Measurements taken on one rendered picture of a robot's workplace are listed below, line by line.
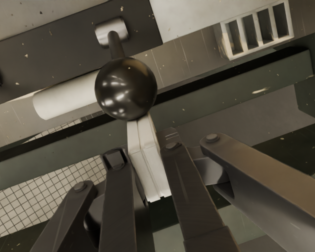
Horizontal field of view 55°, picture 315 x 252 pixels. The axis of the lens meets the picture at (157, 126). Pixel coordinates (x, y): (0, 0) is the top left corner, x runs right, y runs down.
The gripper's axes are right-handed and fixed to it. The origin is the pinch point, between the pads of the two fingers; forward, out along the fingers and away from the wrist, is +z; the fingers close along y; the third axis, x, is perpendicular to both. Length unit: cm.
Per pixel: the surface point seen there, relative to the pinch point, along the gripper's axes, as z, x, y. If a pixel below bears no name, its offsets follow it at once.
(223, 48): 14.4, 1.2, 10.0
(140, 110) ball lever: 0.2, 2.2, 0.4
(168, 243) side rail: 11.6, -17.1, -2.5
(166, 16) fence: 12.5, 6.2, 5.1
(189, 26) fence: 12.5, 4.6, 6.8
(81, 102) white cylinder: 13.8, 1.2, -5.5
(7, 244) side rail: 19.8, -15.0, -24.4
